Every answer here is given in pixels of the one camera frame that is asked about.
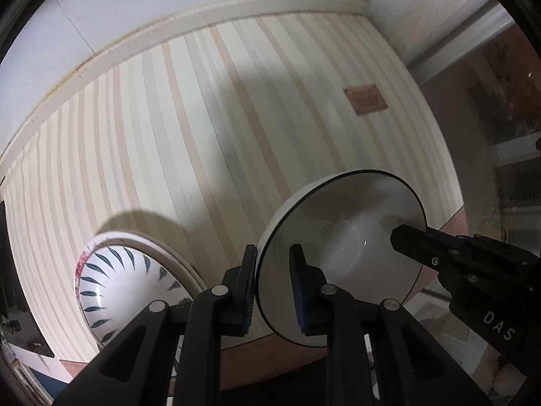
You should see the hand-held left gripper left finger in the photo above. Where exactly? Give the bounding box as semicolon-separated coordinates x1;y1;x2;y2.
53;244;258;406

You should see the striped cat print table mat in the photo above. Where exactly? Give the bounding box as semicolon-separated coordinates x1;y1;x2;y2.
0;12;466;394

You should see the black gas stove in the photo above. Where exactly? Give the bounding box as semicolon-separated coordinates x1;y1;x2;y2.
0;199;55;358

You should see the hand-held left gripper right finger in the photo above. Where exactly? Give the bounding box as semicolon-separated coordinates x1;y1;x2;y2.
288;244;493;406

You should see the white window frame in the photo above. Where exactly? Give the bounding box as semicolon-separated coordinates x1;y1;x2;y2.
397;0;517;90

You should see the blue base cabinet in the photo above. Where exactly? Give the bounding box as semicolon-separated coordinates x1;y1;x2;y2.
31;366;74;398

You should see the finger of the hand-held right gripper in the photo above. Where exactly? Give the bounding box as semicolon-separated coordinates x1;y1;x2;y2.
390;224;466;271

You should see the white plate with blue stripes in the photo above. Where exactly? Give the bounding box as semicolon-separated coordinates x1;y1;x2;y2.
75;242;192;344

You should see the white plate with pink flowers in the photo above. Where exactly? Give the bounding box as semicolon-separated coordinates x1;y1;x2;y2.
75;230;208;296

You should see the white bowl with dark rim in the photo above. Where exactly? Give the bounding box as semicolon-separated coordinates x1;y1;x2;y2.
255;170;427;347

